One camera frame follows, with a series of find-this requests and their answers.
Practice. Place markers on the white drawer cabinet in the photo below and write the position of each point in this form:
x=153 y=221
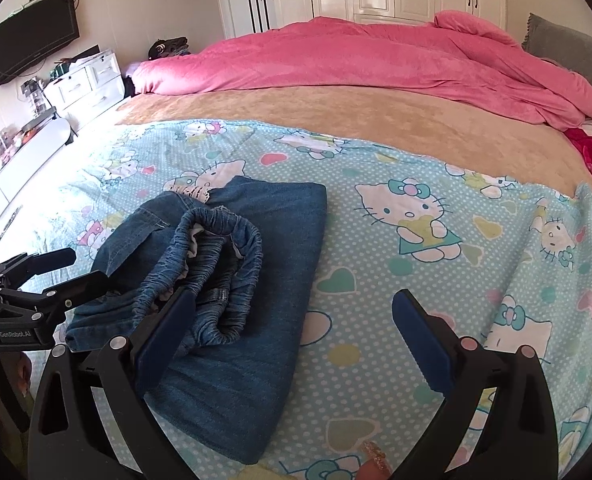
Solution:
x=83 y=82

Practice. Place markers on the white desk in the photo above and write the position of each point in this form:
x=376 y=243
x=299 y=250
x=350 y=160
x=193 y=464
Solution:
x=30 y=155

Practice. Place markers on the pink fleece duvet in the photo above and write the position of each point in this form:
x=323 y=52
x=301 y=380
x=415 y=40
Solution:
x=376 y=60

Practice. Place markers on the cartoon cat printed sheet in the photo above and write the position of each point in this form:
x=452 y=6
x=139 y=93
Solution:
x=376 y=240

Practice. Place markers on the grey pillow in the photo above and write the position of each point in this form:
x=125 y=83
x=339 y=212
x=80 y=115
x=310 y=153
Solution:
x=566 y=42

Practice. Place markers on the black bag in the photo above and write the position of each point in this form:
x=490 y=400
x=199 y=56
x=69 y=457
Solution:
x=168 y=47

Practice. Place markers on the person's right hand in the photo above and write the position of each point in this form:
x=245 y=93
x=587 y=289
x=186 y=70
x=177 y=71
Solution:
x=373 y=462

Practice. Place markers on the blue denim garment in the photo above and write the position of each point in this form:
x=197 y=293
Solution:
x=256 y=310

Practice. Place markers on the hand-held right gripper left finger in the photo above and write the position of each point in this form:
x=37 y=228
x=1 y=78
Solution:
x=165 y=332

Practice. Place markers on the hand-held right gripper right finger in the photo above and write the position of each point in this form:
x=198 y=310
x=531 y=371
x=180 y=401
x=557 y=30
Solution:
x=422 y=340

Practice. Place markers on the black flat television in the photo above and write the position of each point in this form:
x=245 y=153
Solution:
x=33 y=42

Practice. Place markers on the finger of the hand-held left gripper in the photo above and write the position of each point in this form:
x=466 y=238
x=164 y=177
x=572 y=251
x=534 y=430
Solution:
x=40 y=261
x=78 y=287

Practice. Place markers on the beige bed cover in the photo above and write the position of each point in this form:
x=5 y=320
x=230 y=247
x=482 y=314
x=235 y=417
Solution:
x=326 y=110

